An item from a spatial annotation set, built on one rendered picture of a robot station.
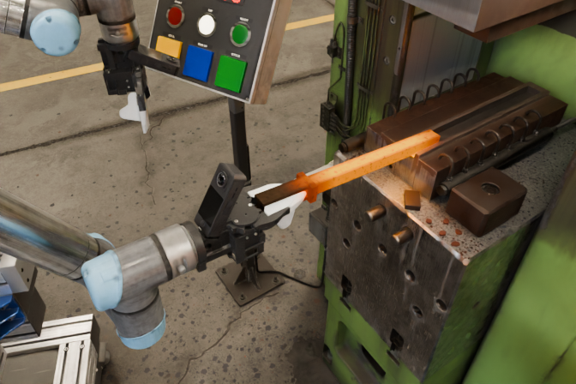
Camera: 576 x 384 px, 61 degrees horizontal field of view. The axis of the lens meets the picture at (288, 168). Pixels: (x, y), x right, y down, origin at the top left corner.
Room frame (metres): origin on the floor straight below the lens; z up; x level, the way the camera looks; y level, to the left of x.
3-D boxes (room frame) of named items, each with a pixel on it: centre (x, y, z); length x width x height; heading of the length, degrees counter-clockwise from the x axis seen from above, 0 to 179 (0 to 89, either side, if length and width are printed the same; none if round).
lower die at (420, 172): (0.89, -0.40, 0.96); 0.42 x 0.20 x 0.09; 124
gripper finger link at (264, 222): (0.54, 0.04, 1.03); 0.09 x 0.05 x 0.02; 121
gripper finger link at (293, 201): (0.57, 0.00, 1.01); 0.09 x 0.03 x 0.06; 121
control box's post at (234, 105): (1.19, 0.15, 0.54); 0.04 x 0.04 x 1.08; 34
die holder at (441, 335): (0.85, -0.44, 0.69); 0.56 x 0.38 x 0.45; 124
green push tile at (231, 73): (1.04, 0.14, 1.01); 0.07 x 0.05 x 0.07; 59
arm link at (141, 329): (0.45, 0.25, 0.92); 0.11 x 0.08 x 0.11; 44
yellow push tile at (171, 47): (1.14, 0.31, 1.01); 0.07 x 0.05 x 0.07; 59
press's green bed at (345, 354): (0.85, -0.44, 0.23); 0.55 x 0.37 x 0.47; 124
